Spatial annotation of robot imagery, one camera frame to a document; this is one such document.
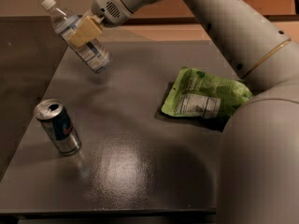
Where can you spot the blue silver energy drink can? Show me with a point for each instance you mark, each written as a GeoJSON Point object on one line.
{"type": "Point", "coordinates": [56, 122]}

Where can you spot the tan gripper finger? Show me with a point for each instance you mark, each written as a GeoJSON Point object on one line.
{"type": "Point", "coordinates": [88, 29]}

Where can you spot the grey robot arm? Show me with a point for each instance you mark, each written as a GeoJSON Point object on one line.
{"type": "Point", "coordinates": [258, 166]}

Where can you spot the green snack bag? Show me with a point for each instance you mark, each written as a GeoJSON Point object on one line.
{"type": "Point", "coordinates": [197, 94]}

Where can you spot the clear blue-label plastic bottle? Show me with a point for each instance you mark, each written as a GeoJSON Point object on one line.
{"type": "Point", "coordinates": [65, 23]}

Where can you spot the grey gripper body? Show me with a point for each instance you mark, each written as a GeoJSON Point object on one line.
{"type": "Point", "coordinates": [108, 4]}

